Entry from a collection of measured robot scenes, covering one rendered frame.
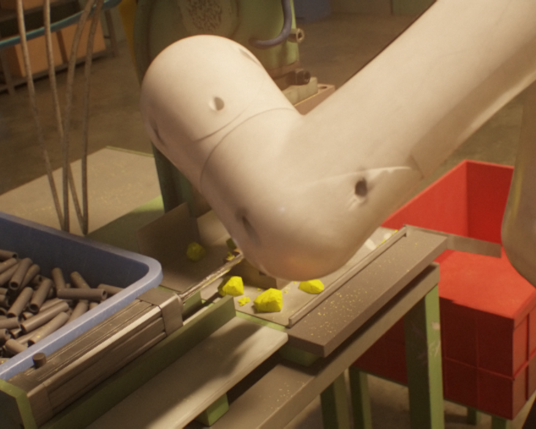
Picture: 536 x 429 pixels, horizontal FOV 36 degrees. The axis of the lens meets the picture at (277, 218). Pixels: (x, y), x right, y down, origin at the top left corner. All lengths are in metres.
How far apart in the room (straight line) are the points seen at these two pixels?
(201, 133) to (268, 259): 0.11
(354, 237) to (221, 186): 0.10
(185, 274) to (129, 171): 0.58
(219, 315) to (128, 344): 0.13
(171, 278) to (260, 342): 0.22
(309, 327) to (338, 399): 0.68
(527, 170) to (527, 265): 0.10
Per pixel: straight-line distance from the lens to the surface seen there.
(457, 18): 0.60
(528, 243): 0.89
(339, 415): 1.70
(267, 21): 1.00
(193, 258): 1.18
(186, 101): 0.64
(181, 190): 1.20
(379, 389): 2.55
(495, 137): 4.38
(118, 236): 1.32
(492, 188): 2.07
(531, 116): 0.88
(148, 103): 0.67
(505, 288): 1.95
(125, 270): 1.14
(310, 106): 1.07
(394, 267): 1.11
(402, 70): 0.59
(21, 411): 0.85
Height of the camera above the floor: 1.54
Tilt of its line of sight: 25 degrees down
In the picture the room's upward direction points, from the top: 8 degrees counter-clockwise
